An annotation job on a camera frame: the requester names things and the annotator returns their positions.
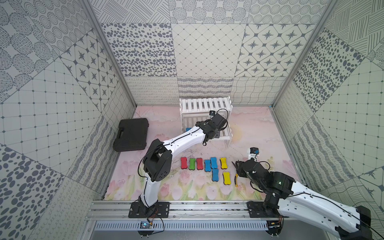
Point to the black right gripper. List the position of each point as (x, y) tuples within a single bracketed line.
[(239, 170)]

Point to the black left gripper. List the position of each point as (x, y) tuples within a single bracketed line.
[(220, 120)]

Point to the yellow eraser top shelf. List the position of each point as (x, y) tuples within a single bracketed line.
[(223, 162)]

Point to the blue eraser top shelf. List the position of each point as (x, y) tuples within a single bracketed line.
[(207, 166), (214, 164)]

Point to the red eraser top shelf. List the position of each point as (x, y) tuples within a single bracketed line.
[(199, 164), (184, 164)]

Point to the green eraser top shelf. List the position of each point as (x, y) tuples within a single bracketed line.
[(192, 164)]

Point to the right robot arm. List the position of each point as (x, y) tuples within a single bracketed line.
[(287, 198)]

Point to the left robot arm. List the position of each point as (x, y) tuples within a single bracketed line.
[(157, 161)]

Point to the white wooden two-tier shelf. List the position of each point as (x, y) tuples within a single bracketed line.
[(196, 110)]

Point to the black plastic tool case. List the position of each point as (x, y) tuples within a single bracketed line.
[(132, 135)]

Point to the yellow handled pliers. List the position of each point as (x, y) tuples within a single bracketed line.
[(236, 180)]

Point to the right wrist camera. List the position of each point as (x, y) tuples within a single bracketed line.
[(253, 154)]

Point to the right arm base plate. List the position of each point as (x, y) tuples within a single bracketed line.
[(263, 210)]

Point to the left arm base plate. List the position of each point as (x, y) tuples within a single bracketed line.
[(149, 209)]

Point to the aluminium mounting rail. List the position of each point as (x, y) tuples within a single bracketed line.
[(205, 210)]

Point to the white cable duct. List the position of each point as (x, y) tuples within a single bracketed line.
[(179, 225)]

